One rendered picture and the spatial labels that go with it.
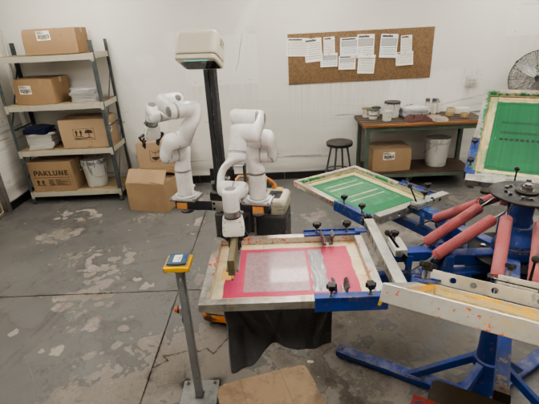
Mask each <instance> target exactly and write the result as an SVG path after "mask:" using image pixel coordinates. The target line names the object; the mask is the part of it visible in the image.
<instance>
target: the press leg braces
mask: <svg viewBox="0 0 539 404"><path fill-rule="evenodd" d="M473 354H474V351H472V352H470V353H465V354H461V355H459V356H456V357H453V358H448V359H445V360H442V361H439V362H434V363H432V364H428V365H425V366H421V367H418V368H414V369H412V368H410V367H408V368H407V371H406V373H405V375H406V376H408V377H410V378H414V379H417V380H420V381H421V382H424V379H425V377H426V375H429V374H434V373H437V372H440V371H443V370H448V369H451V368H455V367H457V366H463V365H466V364H469V363H472V361H473V358H474V357H473ZM483 370H484V367H483V366H482V365H480V364H479V363H476V364H475V365H474V366H473V367H472V369H471V371H470V372H469V374H468V376H467V377H466V378H465V379H464V381H463V383H462V384H461V385H460V388H462V389H465V390H469V391H471V389H472V388H473V387H474V385H475V384H476V382H477V380H478V379H479V377H480V376H481V375H482V373H483ZM526 372H528V370H527V369H525V368H524V367H522V366H520V365H519V364H517V363H516V364H514V363H513V362H511V377H510V381H511V382H512V384H513V385H514V386H515V387H516V388H517V389H518V390H519V391H520V392H521V393H522V394H523V395H524V396H525V397H526V398H527V399H528V400H529V401H530V403H531V404H539V397H538V396H537V395H536V394H535V393H534V392H533V390H532V389H531V388H530V387H529V386H528V385H527V384H526V383H525V382H524V381H523V379H522V378H521V376H522V375H523V374H525V373H526Z"/></svg>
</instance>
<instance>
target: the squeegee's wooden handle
mask: <svg viewBox="0 0 539 404"><path fill-rule="evenodd" d="M237 255H238V237H231V241H230V246H229V255H228V260H227V265H228V273H229V276H236V267H237Z"/></svg>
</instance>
